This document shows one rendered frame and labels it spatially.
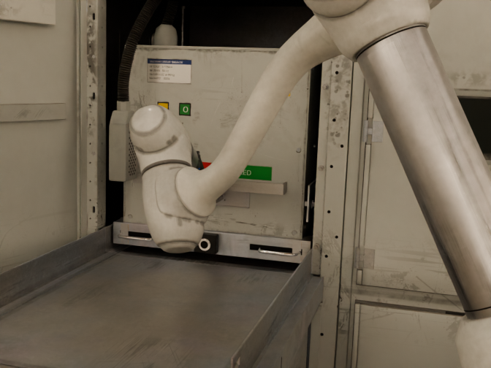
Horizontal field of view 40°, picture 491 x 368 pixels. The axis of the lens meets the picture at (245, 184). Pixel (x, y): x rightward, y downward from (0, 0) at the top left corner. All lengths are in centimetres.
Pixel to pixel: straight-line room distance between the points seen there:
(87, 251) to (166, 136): 54
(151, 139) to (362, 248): 60
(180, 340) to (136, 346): 8
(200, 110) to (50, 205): 45
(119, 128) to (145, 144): 39
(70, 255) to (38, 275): 14
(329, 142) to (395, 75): 72
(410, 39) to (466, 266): 30
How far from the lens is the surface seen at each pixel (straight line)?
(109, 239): 183
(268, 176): 167
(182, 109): 172
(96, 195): 180
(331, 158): 159
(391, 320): 165
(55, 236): 180
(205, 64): 170
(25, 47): 170
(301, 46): 115
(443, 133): 87
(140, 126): 129
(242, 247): 171
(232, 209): 171
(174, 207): 123
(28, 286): 152
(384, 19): 89
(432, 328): 165
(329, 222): 162
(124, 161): 168
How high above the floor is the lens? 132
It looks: 9 degrees down
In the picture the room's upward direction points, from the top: 2 degrees clockwise
